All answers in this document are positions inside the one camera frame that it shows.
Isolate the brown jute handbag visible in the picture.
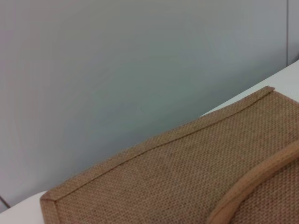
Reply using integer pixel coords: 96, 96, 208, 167
39, 85, 299, 224

